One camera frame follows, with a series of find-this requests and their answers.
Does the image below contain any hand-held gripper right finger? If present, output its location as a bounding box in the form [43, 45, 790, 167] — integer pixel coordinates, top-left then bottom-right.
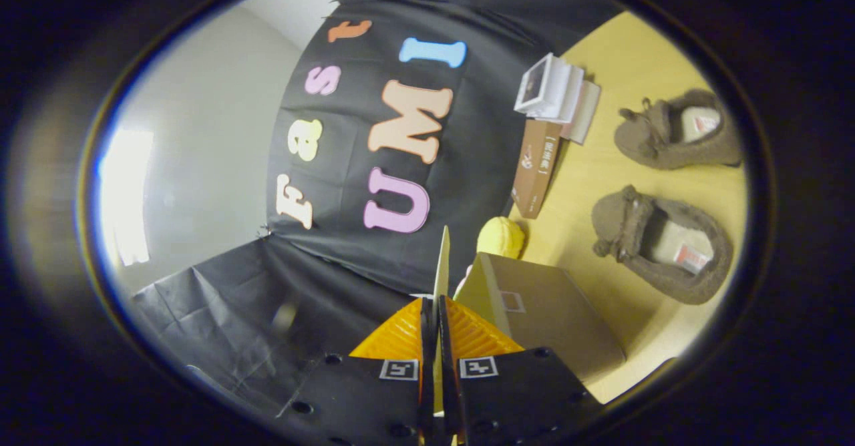
[439, 296, 602, 446]

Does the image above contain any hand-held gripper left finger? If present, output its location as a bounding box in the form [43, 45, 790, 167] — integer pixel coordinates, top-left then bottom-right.
[277, 298, 435, 446]

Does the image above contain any beige storage box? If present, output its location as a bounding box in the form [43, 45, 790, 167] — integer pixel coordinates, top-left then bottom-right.
[433, 226, 629, 384]

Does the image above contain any brown fuzzy shoe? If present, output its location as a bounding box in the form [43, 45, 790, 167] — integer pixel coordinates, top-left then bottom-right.
[613, 89, 743, 170]
[591, 184, 734, 305]

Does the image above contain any black backdrop cloth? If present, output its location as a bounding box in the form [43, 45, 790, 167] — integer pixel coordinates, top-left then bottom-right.
[130, 0, 629, 420]

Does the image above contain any yellow plush ball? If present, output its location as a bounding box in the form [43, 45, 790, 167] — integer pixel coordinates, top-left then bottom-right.
[476, 216, 526, 260]

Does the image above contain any brown hardcover book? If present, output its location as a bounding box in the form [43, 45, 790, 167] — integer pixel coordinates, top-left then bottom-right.
[511, 119, 563, 220]

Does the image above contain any white book with portrait cover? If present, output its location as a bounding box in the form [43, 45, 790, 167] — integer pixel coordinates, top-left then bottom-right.
[514, 53, 558, 116]

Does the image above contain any maroon book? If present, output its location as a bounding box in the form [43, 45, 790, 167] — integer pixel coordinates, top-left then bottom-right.
[562, 80, 602, 145]

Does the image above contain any plain white book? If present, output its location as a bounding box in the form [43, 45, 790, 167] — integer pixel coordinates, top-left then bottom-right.
[542, 59, 576, 121]
[560, 65, 586, 124]

